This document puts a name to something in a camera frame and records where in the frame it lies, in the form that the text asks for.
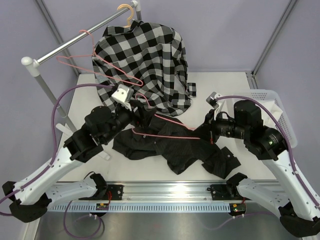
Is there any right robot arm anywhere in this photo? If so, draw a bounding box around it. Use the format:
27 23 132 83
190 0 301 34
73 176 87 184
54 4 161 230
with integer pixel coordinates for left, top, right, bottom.
195 96 320 238

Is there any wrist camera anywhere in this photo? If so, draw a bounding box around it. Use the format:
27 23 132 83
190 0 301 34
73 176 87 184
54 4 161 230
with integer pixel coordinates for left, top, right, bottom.
206 92 225 118
111 84 134 111

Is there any metal clothes rack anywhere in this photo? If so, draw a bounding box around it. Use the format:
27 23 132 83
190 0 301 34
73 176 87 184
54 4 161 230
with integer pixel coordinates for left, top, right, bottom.
21 0 141 134

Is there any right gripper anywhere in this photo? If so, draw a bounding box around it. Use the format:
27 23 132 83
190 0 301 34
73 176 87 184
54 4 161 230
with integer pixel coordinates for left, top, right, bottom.
191 108 249 144

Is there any black pinstripe shirt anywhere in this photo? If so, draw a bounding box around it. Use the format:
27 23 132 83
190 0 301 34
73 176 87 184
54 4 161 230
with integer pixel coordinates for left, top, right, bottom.
111 109 242 180

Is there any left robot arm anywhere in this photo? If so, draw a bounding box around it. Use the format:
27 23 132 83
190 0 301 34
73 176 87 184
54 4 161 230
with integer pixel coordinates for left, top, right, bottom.
2 105 156 223

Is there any pink wire hanger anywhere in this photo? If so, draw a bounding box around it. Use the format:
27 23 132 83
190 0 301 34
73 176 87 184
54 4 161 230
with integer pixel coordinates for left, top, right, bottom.
56 29 144 87
132 93 200 140

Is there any white slotted cable duct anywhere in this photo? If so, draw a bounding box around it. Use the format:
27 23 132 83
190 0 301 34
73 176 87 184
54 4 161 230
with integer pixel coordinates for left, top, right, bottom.
49 202 231 213

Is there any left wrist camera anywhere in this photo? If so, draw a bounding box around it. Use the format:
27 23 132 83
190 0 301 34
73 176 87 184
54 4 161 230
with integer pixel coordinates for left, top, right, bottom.
111 84 134 111

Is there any black white checkered shirt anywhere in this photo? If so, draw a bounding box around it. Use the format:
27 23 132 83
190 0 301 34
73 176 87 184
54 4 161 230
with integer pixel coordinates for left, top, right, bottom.
95 20 197 116

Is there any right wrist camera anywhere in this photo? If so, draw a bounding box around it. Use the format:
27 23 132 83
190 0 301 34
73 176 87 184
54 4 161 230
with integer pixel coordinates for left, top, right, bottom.
206 92 225 118

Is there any beige wooden hanger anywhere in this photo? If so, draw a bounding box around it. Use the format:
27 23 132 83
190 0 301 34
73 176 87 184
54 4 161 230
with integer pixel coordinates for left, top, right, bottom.
116 3 135 29

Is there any aluminium mounting rail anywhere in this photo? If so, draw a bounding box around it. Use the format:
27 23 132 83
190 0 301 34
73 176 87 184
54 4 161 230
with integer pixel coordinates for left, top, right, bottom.
49 181 283 202

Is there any white plastic basket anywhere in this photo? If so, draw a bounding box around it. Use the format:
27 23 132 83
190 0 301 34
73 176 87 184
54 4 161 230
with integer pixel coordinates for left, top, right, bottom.
241 89 298 148

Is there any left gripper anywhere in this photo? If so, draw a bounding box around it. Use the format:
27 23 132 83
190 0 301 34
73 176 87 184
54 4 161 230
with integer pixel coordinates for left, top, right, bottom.
102 100 156 144

